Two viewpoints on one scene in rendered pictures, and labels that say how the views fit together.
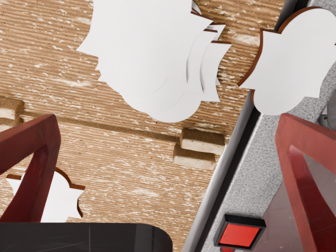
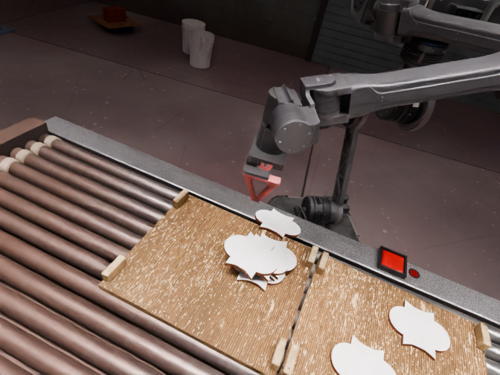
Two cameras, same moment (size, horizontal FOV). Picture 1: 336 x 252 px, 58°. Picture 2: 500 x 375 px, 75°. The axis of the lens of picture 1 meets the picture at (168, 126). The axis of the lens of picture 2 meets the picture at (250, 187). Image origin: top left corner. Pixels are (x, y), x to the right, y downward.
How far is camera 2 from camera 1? 62 cm
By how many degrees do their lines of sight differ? 60
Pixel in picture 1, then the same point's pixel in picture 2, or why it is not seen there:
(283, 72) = (279, 224)
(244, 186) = (350, 253)
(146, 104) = (283, 265)
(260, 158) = (329, 243)
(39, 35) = (242, 311)
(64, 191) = (354, 349)
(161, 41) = (254, 248)
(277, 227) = not seen: outside the picture
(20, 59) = (253, 327)
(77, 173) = (338, 336)
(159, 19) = (245, 245)
